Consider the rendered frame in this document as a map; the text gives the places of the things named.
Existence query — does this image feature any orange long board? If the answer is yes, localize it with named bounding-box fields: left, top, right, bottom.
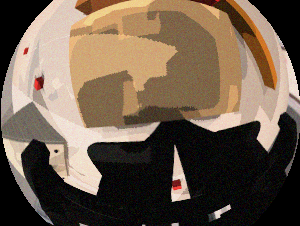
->
left=214, top=0, right=277, bottom=90

